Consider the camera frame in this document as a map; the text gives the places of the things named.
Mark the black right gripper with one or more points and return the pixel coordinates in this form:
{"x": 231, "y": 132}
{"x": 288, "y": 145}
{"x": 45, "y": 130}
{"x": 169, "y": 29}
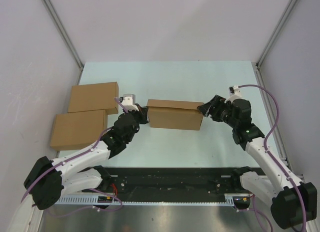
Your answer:
{"x": 207, "y": 108}

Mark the lower folded cardboard box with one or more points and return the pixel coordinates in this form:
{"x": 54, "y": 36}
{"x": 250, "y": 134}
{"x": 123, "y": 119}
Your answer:
{"x": 72, "y": 131}

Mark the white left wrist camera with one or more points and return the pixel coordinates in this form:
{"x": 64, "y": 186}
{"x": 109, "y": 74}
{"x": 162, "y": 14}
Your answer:
{"x": 127, "y": 102}

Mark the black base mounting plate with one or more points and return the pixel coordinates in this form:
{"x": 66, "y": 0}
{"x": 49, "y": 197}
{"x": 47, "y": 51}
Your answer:
{"x": 219, "y": 179}

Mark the upper folded cardboard box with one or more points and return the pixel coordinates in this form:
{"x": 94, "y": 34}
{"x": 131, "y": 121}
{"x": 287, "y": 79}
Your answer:
{"x": 91, "y": 97}

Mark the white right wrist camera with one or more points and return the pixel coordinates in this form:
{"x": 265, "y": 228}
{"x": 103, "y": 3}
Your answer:
{"x": 234, "y": 93}

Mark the folded cardboard box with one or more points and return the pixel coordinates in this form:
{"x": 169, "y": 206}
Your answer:
{"x": 91, "y": 97}
{"x": 72, "y": 131}

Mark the brown cardboard box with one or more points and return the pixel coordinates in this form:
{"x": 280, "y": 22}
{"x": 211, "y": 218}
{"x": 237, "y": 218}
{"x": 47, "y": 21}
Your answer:
{"x": 170, "y": 114}

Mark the left aluminium frame post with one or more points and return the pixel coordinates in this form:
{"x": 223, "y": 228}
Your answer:
{"x": 62, "y": 32}

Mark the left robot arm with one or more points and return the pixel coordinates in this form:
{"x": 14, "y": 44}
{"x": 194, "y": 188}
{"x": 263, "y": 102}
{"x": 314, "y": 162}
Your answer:
{"x": 49, "y": 180}

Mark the right aluminium side rail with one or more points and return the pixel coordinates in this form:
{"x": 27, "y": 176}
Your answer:
{"x": 275, "y": 140}

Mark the aluminium frame post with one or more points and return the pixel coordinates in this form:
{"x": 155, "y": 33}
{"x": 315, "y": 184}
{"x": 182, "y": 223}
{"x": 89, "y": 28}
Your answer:
{"x": 277, "y": 31}
{"x": 62, "y": 32}

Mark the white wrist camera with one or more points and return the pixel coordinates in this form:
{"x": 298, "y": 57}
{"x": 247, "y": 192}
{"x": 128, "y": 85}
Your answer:
{"x": 127, "y": 102}
{"x": 234, "y": 93}

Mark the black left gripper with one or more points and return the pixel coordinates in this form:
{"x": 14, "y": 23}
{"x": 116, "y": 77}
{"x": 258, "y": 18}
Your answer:
{"x": 142, "y": 113}

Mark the right aluminium frame post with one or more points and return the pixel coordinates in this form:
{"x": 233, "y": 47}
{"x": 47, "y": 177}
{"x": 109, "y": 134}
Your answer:
{"x": 277, "y": 31}

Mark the grey slotted cable duct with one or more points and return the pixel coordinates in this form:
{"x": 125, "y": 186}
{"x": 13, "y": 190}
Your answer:
{"x": 224, "y": 199}

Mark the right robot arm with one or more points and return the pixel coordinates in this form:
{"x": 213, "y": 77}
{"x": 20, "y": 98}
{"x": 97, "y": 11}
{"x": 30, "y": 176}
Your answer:
{"x": 291, "y": 201}

